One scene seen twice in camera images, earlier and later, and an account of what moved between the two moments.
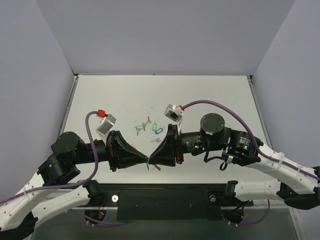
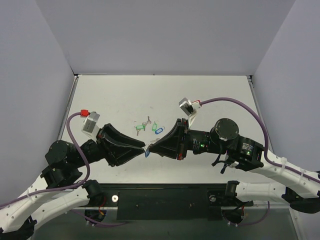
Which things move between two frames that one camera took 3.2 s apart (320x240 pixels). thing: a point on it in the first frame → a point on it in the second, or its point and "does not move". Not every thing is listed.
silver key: [157, 167] → [150, 145]
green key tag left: [140, 127] does not move
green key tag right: [154, 126] does not move
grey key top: [148, 121] does not move
